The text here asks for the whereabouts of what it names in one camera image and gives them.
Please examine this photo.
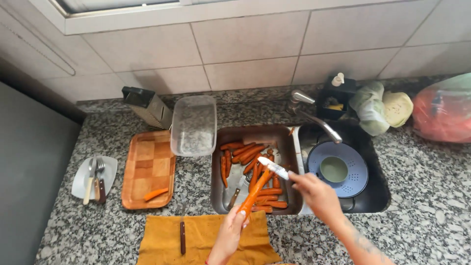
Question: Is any clear plastic container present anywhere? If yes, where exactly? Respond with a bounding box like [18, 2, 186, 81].
[170, 95, 218, 158]

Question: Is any person's left hand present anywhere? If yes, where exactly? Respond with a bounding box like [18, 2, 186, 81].
[207, 205, 252, 258]

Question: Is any green plastic bag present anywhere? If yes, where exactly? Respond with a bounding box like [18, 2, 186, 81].
[348, 80, 391, 137]

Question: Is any long orange carrot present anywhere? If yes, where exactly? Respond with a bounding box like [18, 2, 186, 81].
[237, 169, 275, 220]

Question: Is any pile of unpeeled carrots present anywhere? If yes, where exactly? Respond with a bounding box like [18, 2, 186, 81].
[220, 141, 289, 214]

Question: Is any wooden checkered cutting board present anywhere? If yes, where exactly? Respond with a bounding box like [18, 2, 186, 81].
[121, 130, 177, 210]

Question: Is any metal box grater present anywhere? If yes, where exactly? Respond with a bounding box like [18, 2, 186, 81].
[121, 86, 174, 130]

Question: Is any knife with cream handle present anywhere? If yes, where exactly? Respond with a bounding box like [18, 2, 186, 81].
[82, 157, 97, 206]

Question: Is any pale green cabbage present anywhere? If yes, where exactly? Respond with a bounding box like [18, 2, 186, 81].
[382, 91, 414, 129]

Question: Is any chrome sink faucet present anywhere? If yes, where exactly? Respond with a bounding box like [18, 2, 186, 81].
[286, 89, 343, 145]

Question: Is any mustard yellow cloth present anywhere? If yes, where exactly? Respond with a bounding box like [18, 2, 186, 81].
[136, 210, 283, 265]

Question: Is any white square plate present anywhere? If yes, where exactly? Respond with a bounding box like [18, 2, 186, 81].
[71, 155, 118, 201]

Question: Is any white window frame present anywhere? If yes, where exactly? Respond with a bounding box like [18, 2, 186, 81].
[27, 0, 471, 36]

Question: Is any steel kitchen sink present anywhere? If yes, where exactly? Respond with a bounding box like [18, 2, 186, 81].
[297, 122, 392, 215]

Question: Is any red plastic bag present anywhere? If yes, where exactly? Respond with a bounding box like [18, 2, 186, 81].
[411, 72, 471, 144]

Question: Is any grey kitchen appliance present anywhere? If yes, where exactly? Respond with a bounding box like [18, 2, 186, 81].
[0, 56, 88, 265]

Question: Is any person's right hand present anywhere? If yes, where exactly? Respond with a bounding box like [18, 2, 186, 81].
[287, 170, 345, 228]

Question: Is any small peeled carrot piece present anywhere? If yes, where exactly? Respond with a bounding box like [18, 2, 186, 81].
[143, 187, 169, 202]

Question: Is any steel knife with dark handle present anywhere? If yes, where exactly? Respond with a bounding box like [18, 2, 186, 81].
[226, 175, 248, 211]

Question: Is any black sink caddy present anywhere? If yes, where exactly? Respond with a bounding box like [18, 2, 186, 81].
[316, 76, 357, 121]

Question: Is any pale green bowl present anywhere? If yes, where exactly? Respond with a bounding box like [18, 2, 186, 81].
[319, 155, 349, 184]

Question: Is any blue plastic colander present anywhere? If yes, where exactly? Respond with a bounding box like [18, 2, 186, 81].
[306, 141, 369, 199]

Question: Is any rectangular metal tray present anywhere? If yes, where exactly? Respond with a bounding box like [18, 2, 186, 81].
[210, 124, 304, 216]

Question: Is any white vegetable peeler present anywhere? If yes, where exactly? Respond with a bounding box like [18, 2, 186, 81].
[257, 156, 290, 181]

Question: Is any fork with brown handle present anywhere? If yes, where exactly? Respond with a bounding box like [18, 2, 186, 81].
[94, 158, 107, 204]
[179, 193, 187, 256]

